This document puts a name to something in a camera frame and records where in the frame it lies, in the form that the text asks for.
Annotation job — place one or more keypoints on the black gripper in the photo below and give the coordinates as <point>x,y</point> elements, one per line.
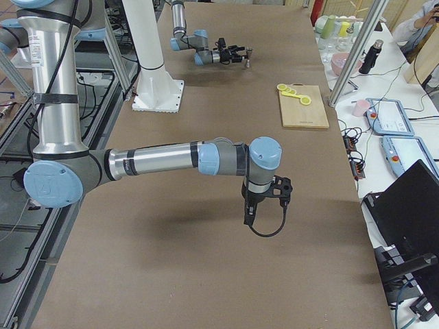
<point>225,56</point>
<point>254,199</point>

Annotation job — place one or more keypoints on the steel double jigger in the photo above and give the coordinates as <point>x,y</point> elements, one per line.
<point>247,57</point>

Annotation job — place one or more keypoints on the green cup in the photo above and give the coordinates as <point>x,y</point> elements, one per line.
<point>328,28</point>

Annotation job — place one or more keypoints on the pink cup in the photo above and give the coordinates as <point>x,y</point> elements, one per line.
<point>360,108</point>

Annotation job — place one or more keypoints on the bamboo cutting board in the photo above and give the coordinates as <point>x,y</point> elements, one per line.
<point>296,115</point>

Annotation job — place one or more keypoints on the pink bowl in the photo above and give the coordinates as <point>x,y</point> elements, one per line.
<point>338,61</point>

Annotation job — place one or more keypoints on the black bottle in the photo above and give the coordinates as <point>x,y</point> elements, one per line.
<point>371,57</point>

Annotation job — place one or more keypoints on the black monitor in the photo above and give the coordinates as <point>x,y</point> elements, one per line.
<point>406,214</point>

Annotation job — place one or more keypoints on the lower teach pendant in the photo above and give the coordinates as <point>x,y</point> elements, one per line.
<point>402,152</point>

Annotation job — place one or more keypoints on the teach pendant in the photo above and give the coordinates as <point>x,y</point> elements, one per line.
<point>402,152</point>
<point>388,117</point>

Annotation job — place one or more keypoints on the upper teach pendant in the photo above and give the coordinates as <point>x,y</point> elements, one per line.
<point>388,117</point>

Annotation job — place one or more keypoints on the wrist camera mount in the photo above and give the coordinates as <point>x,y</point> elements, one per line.
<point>220,44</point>
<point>280,188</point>

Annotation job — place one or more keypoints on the lemon slice on knife handle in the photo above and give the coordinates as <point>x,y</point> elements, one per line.
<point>305,101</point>

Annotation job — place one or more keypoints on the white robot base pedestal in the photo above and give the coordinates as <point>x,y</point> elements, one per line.
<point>157,91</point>

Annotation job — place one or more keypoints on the aluminium frame post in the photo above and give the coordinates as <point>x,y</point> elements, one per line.
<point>371,20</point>

